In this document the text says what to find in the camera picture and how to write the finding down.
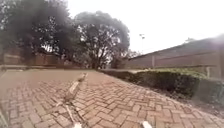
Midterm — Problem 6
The red brick path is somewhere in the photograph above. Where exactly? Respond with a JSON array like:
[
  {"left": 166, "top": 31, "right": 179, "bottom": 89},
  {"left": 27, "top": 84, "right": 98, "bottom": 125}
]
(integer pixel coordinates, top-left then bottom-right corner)
[{"left": 0, "top": 69, "right": 224, "bottom": 128}]

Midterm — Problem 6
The grass strip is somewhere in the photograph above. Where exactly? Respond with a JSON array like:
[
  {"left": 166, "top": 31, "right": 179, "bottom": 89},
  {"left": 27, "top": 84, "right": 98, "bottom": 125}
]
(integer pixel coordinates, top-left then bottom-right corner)
[{"left": 145, "top": 67, "right": 210, "bottom": 80}]

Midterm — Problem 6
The dark green hedge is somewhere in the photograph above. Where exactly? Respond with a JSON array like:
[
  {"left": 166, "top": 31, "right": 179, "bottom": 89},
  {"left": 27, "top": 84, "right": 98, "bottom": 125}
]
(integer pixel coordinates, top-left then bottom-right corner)
[{"left": 99, "top": 68, "right": 224, "bottom": 105}]

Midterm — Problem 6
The red brick road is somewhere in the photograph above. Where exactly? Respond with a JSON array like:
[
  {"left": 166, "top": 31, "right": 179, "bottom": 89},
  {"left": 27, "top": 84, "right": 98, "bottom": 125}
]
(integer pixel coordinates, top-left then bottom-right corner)
[{"left": 0, "top": 68, "right": 86, "bottom": 108}]

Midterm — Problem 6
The grey boundary wall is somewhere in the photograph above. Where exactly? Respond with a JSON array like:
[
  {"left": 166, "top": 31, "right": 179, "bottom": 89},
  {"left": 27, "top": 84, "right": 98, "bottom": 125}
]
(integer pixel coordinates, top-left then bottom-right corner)
[{"left": 118, "top": 34, "right": 224, "bottom": 80}]

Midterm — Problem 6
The brown boundary wall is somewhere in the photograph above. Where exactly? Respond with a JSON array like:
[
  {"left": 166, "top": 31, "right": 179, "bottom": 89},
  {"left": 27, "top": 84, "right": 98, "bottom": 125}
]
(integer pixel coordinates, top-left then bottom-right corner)
[{"left": 0, "top": 49, "right": 73, "bottom": 69}]

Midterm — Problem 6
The group of dark trees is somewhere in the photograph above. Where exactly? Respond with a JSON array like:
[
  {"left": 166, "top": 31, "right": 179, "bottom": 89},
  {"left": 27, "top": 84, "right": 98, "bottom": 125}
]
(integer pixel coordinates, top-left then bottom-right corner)
[{"left": 0, "top": 0, "right": 132, "bottom": 70}]

